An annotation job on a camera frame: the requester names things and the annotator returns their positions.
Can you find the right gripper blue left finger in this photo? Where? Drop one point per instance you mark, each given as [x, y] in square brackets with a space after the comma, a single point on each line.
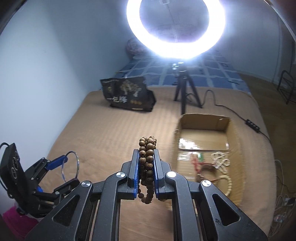
[122, 185]

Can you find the white ring light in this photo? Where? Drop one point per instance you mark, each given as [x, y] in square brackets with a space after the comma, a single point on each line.
[178, 41]

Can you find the brown leather wristwatch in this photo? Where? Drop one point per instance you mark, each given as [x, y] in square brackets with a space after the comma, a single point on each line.
[207, 172]

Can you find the dark metal bangle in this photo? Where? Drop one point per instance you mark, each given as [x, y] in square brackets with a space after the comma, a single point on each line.
[77, 165]

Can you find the tan bed blanket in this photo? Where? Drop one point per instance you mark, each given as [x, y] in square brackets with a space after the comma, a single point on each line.
[104, 138]

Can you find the black snack bag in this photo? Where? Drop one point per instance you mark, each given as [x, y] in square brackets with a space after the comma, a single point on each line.
[128, 93]

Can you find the red cord jade pendant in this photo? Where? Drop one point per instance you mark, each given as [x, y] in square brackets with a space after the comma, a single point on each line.
[198, 161]

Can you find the blue patterned bed sheet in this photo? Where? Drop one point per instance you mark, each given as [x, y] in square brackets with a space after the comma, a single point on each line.
[210, 69]

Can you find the black clothes rack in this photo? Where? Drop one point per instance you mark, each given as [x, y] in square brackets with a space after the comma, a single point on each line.
[286, 87]

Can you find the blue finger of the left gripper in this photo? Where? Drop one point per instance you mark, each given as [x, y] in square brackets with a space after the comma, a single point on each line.
[64, 187]
[55, 162]

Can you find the folded floral quilt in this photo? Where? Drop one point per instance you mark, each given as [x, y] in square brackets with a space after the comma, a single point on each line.
[136, 48]

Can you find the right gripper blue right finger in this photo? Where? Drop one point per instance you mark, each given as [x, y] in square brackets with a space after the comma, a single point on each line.
[172, 186]

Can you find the brown cardboard box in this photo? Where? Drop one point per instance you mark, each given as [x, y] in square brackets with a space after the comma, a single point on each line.
[215, 137]

